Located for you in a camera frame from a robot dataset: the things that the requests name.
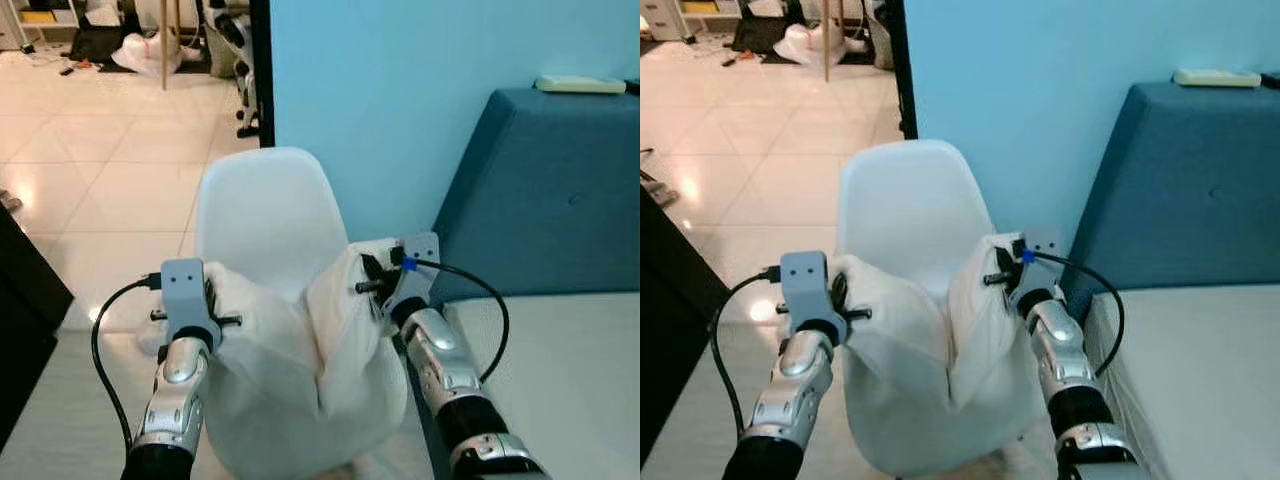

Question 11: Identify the white pillow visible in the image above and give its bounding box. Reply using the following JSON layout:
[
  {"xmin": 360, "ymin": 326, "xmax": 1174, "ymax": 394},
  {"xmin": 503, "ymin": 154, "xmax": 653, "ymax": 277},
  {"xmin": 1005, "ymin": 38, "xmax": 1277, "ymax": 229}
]
[
  {"xmin": 158, "ymin": 238, "xmax": 411, "ymax": 480},
  {"xmin": 832, "ymin": 232, "xmax": 1051, "ymax": 477}
]

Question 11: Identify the white plastic shell chair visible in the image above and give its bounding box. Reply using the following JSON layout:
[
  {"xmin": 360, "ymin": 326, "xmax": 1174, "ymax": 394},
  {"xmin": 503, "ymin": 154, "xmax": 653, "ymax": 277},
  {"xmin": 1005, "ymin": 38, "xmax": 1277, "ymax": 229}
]
[
  {"xmin": 193, "ymin": 146, "xmax": 426, "ymax": 480},
  {"xmin": 835, "ymin": 139, "xmax": 1056, "ymax": 479}
]

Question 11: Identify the black cabinet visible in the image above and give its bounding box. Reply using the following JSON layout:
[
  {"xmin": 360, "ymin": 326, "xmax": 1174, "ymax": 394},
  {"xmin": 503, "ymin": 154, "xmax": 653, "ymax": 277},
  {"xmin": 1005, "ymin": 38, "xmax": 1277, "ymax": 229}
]
[
  {"xmin": 0, "ymin": 203, "xmax": 77, "ymax": 453},
  {"xmin": 640, "ymin": 183, "xmax": 717, "ymax": 467}
]

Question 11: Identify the teal upholstered headboard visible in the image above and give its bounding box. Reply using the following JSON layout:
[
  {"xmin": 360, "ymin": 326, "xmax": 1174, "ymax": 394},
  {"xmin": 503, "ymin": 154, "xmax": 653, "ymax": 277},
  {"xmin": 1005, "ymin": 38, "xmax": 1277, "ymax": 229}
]
[
  {"xmin": 1065, "ymin": 81, "xmax": 1280, "ymax": 323},
  {"xmin": 428, "ymin": 87, "xmax": 641, "ymax": 303}
]

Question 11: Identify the bed with pale sheet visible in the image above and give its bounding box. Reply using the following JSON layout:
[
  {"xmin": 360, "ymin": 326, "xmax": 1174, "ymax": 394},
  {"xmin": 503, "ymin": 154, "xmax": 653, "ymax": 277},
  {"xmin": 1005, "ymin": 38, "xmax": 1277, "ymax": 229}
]
[
  {"xmin": 430, "ymin": 293, "xmax": 641, "ymax": 480},
  {"xmin": 1085, "ymin": 285, "xmax": 1280, "ymax": 480}
]

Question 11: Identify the white plastic bag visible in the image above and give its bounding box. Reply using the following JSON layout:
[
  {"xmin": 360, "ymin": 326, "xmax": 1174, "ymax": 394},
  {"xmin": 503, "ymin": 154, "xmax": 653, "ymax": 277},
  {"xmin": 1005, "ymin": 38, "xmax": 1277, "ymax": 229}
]
[
  {"xmin": 110, "ymin": 30, "xmax": 187, "ymax": 77},
  {"xmin": 778, "ymin": 22, "xmax": 853, "ymax": 67}
]

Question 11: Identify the black and white machine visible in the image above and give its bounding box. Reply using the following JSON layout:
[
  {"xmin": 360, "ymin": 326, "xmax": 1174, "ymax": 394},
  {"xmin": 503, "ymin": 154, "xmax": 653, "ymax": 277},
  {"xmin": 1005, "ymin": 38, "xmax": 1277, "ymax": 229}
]
[
  {"xmin": 862, "ymin": 0, "xmax": 901, "ymax": 73},
  {"xmin": 203, "ymin": 0, "xmax": 263, "ymax": 139}
]

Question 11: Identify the black floor mat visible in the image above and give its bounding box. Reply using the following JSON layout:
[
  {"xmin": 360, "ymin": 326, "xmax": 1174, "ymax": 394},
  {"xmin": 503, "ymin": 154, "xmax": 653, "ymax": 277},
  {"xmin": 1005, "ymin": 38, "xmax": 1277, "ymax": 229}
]
[
  {"xmin": 731, "ymin": 14, "xmax": 796, "ymax": 54},
  {"xmin": 66, "ymin": 24, "xmax": 133, "ymax": 64}
]

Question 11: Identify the white flat device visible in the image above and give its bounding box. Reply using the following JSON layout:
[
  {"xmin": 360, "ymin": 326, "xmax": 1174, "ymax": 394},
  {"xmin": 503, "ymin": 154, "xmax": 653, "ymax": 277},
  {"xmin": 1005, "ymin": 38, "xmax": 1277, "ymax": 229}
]
[
  {"xmin": 534, "ymin": 75, "xmax": 629, "ymax": 96},
  {"xmin": 1172, "ymin": 67, "xmax": 1264, "ymax": 89}
]

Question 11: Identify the white shelf unit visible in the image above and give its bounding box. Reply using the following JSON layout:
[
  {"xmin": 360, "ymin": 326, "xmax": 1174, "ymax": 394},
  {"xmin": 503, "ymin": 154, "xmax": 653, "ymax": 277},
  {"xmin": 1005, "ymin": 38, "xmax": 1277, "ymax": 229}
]
[
  {"xmin": 640, "ymin": 0, "xmax": 749, "ymax": 43},
  {"xmin": 0, "ymin": 0, "xmax": 83, "ymax": 53}
]

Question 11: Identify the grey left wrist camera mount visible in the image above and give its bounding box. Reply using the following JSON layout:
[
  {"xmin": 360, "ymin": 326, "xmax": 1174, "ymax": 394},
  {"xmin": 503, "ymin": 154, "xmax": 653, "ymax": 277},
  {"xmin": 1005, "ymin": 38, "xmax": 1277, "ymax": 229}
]
[
  {"xmin": 780, "ymin": 251, "xmax": 843, "ymax": 336},
  {"xmin": 160, "ymin": 258, "xmax": 223, "ymax": 346}
]

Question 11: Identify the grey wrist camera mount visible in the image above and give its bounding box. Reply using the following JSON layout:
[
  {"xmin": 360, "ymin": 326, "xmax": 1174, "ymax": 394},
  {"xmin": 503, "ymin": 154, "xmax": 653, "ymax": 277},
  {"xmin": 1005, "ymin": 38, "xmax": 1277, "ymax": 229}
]
[
  {"xmin": 160, "ymin": 258, "xmax": 223, "ymax": 346},
  {"xmin": 385, "ymin": 232, "xmax": 441, "ymax": 319},
  {"xmin": 780, "ymin": 251, "xmax": 843, "ymax": 336},
  {"xmin": 1010, "ymin": 228, "xmax": 1063, "ymax": 306}
]

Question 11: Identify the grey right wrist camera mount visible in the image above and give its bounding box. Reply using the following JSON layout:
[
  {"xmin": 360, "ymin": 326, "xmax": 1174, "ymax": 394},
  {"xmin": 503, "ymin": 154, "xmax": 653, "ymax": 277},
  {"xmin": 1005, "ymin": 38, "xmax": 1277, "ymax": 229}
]
[
  {"xmin": 385, "ymin": 232, "xmax": 441, "ymax": 319},
  {"xmin": 1010, "ymin": 228, "xmax": 1063, "ymax": 306}
]

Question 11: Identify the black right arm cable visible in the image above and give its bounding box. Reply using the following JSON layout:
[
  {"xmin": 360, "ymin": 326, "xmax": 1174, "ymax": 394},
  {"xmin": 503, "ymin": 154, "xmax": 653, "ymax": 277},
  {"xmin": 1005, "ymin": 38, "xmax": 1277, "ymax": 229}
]
[
  {"xmin": 400, "ymin": 258, "xmax": 511, "ymax": 383},
  {"xmin": 1030, "ymin": 250, "xmax": 1125, "ymax": 379}
]

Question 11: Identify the black door frame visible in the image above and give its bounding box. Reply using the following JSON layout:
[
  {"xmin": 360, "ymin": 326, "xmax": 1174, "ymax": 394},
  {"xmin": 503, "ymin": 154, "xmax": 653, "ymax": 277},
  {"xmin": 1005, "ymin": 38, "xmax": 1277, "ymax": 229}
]
[
  {"xmin": 884, "ymin": 0, "xmax": 920, "ymax": 140},
  {"xmin": 247, "ymin": 0, "xmax": 276, "ymax": 149}
]

